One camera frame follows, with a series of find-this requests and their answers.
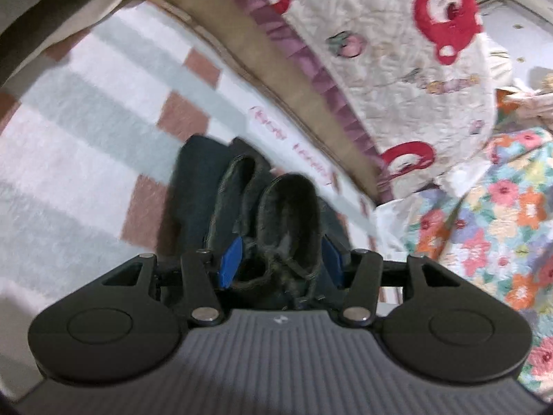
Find dark blue denim jeans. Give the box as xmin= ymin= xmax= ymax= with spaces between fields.
xmin=168 ymin=135 xmax=350 ymax=311

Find floral patterned quilt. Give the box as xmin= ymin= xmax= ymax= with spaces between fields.
xmin=402 ymin=128 xmax=552 ymax=400

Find checked Happy dog blanket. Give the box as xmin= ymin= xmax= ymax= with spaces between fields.
xmin=1 ymin=1 xmax=373 ymax=398

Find white quilt with red bears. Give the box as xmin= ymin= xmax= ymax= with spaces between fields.
xmin=235 ymin=0 xmax=497 ymax=199

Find beige mattress edge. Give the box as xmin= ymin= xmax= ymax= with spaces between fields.
xmin=156 ymin=0 xmax=393 ymax=203

